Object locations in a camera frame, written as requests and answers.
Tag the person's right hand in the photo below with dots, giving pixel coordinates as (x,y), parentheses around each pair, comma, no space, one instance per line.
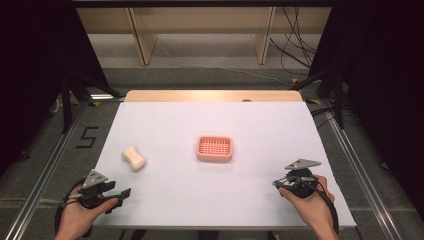
(311,205)

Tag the white table mat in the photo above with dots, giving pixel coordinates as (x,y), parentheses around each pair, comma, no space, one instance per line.
(220,193)

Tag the dark curtain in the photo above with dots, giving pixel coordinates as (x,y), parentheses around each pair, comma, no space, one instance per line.
(33,66)
(383,83)

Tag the person's left hand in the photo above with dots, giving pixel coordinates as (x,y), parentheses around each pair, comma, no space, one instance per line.
(78,216)

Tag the aluminium floor rail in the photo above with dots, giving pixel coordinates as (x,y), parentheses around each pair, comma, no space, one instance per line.
(43,180)
(360,166)

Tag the light wooden shelf unit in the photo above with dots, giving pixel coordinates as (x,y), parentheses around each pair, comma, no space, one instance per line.
(200,23)

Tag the yellow tape piece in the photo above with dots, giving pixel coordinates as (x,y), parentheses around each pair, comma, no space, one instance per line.
(312,101)
(94,103)
(294,80)

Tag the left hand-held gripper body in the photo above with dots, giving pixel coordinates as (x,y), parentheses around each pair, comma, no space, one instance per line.
(93,188)

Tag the black tape floor mark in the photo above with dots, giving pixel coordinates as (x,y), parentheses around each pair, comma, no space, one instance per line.
(87,137)

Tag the black tripod stand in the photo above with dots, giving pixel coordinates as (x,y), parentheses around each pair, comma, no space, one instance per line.
(68,100)
(338,96)

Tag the wooden table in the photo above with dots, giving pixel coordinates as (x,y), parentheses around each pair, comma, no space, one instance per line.
(186,96)

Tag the pink soap dish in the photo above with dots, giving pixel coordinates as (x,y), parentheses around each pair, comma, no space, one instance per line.
(214,148)

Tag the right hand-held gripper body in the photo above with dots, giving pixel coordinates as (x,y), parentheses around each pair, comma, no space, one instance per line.
(301,181)

